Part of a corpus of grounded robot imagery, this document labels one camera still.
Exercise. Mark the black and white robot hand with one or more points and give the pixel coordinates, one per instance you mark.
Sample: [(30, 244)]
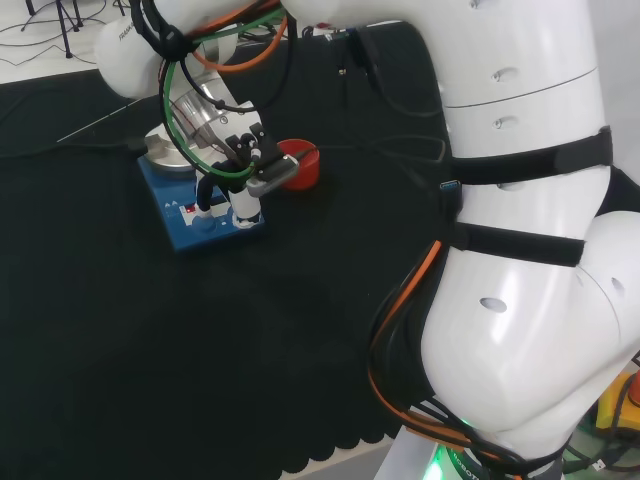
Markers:
[(245, 205)]

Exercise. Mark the heater with blue base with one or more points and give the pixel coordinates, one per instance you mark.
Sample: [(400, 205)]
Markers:
[(165, 215)]

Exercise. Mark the red plastic cup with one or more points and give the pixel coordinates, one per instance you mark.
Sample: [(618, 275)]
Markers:
[(307, 172)]

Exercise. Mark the black bench cloth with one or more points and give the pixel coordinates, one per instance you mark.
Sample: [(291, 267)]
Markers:
[(150, 325)]

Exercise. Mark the thin glass rod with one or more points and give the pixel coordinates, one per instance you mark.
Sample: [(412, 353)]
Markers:
[(95, 122)]

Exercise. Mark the black tripod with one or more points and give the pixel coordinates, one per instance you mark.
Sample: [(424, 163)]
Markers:
[(65, 25)]

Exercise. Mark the yellow stop button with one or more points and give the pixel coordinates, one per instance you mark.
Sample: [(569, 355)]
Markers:
[(612, 405)]

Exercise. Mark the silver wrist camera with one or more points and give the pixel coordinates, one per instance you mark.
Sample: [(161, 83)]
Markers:
[(275, 175)]

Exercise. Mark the pale robot mount plate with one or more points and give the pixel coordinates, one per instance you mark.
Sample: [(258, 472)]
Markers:
[(410, 450)]

